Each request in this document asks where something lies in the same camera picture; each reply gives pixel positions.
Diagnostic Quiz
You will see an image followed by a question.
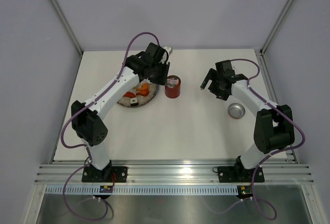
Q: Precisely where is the red cylindrical tin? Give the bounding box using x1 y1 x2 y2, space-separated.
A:
165 75 181 98

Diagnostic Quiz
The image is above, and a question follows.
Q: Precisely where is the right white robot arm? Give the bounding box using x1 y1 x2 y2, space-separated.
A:
200 59 295 181

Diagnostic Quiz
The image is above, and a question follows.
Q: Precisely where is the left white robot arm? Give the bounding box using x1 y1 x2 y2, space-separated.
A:
71 43 173 182

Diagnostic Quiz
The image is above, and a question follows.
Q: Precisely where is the silver tin lid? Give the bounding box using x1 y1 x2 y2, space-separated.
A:
228 103 245 119

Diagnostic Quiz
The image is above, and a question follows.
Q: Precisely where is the red sausage toy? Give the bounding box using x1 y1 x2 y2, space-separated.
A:
124 92 136 98

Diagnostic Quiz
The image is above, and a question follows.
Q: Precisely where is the sushi roll piece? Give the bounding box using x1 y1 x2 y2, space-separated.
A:
130 97 139 107

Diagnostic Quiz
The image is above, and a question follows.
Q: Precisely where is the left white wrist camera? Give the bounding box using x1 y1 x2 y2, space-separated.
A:
163 46 173 56

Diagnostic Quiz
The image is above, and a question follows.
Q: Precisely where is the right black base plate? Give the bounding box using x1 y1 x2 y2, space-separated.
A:
216 166 254 183

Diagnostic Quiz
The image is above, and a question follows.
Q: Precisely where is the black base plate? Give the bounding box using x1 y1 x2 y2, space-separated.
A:
216 166 254 183
81 166 128 183

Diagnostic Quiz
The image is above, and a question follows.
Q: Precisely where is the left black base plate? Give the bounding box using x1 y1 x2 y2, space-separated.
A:
81 166 128 183

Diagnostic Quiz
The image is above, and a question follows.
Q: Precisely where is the left aluminium frame post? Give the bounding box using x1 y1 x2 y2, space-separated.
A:
48 0 84 58

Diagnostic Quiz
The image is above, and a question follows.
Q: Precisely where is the aluminium frame post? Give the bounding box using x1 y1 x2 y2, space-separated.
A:
260 0 296 56
48 0 84 58

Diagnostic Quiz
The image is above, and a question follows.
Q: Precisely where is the right aluminium frame post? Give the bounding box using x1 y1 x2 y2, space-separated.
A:
260 0 296 56

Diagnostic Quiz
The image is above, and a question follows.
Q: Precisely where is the aluminium mounting rail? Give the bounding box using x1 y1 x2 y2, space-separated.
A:
34 159 314 185

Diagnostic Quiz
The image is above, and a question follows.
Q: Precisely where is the white slotted cable duct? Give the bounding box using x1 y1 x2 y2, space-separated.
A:
45 185 238 196

